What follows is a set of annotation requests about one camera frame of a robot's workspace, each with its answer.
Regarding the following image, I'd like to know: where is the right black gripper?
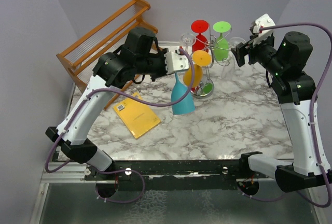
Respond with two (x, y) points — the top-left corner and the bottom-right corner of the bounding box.
(231, 31), (286, 76)

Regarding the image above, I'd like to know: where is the green plastic wine glass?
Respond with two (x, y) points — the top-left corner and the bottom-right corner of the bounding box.
(213, 21), (231, 62)

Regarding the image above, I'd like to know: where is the orange plastic wine glass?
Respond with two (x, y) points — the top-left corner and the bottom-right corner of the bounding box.
(183, 50), (212, 88)

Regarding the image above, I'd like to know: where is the clear champagne flute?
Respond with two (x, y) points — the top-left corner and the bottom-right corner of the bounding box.
(179, 33), (196, 52)
(222, 37), (245, 78)

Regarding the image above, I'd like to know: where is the red plastic wine glass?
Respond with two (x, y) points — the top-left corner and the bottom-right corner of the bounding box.
(191, 19), (209, 52)

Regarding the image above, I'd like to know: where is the blue plastic wine glass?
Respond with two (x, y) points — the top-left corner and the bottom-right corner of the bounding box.
(171, 71), (196, 116)

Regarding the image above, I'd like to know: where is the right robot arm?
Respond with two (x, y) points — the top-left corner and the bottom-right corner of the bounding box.
(231, 32), (331, 192)

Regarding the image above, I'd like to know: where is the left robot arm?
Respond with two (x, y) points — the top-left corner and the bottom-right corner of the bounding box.
(46, 27), (167, 180)

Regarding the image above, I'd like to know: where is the chrome wine glass rack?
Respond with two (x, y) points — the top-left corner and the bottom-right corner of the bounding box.
(191, 35), (228, 99)

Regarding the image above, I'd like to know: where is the wooden shelf rack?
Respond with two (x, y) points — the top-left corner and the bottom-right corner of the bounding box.
(56, 0), (165, 111)

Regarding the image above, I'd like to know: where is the yellow book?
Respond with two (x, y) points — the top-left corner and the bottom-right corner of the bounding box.
(113, 98), (161, 139)

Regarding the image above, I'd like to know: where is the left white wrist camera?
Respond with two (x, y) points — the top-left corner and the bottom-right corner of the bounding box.
(164, 52), (190, 75)

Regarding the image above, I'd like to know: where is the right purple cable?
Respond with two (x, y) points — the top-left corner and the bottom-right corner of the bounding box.
(259, 22), (332, 208)

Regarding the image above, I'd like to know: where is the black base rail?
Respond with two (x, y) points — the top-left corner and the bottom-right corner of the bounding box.
(85, 153), (270, 192)

